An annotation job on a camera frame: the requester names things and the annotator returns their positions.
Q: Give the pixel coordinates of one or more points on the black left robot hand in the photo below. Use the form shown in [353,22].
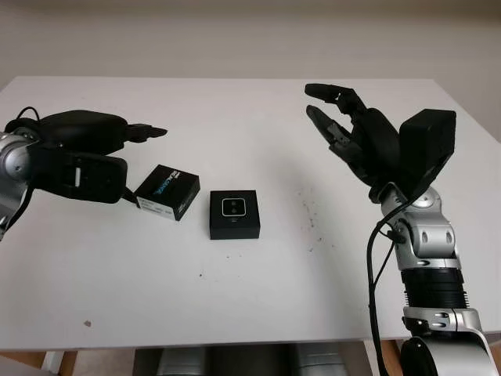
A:
[86,129]

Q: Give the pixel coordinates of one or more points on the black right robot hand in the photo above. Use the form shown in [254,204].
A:
[375,145]

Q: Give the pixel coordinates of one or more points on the black printed box lid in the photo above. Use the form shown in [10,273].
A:
[168,188]

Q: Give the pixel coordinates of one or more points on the small silver depth camera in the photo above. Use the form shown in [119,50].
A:
[233,207]

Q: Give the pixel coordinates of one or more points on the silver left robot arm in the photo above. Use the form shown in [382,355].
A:
[13,160]

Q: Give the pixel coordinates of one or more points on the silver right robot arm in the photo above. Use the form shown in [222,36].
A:
[430,235]

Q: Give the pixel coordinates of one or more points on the black box with lens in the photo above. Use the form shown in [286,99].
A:
[235,229]

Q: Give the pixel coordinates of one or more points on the white table leg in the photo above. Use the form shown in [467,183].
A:
[381,360]
[52,364]

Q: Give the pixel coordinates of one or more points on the grey robot leg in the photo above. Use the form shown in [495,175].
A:
[180,362]
[321,360]

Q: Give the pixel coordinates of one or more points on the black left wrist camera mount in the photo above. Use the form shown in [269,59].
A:
[94,176]

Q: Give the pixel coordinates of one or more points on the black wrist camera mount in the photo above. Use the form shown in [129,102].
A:
[94,176]
[426,145]

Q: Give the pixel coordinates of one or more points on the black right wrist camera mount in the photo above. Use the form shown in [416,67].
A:
[426,145]

